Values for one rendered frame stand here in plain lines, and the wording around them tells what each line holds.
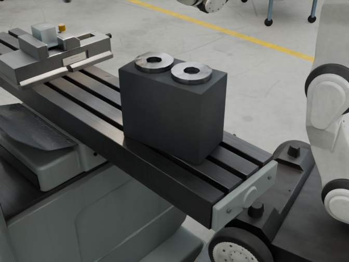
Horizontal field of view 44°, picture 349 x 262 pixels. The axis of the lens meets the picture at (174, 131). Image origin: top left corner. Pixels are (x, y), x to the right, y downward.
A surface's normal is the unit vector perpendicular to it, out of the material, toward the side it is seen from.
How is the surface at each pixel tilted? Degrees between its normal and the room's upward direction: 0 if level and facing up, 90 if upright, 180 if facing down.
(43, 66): 90
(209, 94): 90
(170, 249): 0
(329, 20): 115
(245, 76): 0
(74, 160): 90
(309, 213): 0
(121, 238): 90
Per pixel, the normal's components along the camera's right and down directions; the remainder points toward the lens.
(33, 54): -0.73, 0.39
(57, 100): 0.00, -0.83
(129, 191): 0.72, 0.39
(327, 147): -0.49, 0.78
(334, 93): -0.52, 0.48
